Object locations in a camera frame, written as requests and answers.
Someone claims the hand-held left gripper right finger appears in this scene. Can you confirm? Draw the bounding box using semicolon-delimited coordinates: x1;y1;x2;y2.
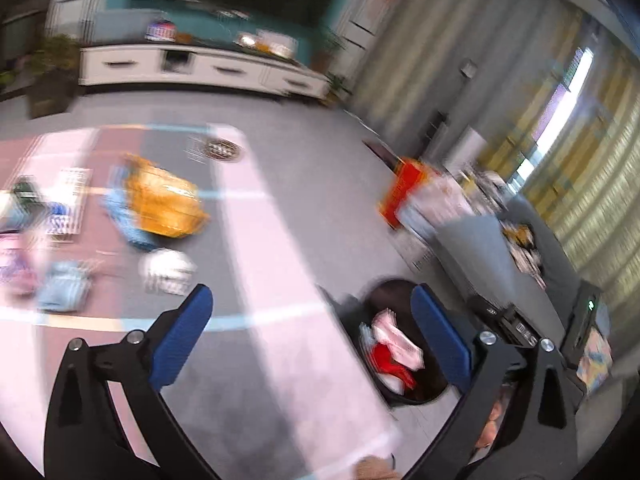
402;282;581;480

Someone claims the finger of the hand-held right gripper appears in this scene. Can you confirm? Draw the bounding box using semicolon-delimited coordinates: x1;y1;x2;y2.
469;295;542;352

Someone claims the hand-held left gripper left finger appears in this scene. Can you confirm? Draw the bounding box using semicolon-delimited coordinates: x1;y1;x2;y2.
44;282;221;480

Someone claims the red wrapper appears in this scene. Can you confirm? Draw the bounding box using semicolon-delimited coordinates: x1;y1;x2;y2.
370;342;418;391

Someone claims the black trash bin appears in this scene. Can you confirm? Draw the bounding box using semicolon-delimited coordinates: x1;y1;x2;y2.
357;277;473;408

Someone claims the blue cloth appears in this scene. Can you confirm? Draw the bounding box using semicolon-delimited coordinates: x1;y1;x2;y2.
102;187;161;251

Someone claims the white and blue medicine box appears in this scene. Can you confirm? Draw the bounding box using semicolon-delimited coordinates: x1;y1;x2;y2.
47;167;93;236

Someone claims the white crumpled tissue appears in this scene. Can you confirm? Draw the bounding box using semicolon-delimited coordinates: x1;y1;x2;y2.
140;249;196;295

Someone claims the blue face mask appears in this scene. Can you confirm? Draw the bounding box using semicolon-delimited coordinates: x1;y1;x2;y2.
37;260;93;311

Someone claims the white shopping bag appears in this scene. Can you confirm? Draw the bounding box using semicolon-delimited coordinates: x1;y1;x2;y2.
400;175;481;241

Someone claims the orange plastic bag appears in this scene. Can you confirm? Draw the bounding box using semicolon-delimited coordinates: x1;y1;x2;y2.
120;152;211;238

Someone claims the red and orange box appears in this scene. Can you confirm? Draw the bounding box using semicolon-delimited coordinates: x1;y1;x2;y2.
380;157;436;228

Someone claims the clear zip bag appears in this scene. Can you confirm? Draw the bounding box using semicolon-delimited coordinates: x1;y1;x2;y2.
0;232;38;293

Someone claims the green wrapper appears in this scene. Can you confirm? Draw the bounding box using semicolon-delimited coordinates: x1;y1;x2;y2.
12;177;42;206

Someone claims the small potted plant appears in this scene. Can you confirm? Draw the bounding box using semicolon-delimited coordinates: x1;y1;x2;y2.
325;74;354;106

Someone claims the white television cabinet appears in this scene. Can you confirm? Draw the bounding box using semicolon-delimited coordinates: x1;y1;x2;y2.
79;42;331;102

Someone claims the grey and yellow curtain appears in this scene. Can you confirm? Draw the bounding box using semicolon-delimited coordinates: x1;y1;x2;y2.
345;0;640;311

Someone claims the large potted plant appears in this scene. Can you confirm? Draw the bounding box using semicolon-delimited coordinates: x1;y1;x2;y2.
27;35;81;117

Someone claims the pink box and white card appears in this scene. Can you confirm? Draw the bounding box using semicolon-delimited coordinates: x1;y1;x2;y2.
237;30;296;57

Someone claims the tall potted plant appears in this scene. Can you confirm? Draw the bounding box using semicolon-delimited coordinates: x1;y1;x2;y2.
312;30;346;75

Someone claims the clear storage box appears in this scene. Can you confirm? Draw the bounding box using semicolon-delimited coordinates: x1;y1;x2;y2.
92;7;151;45

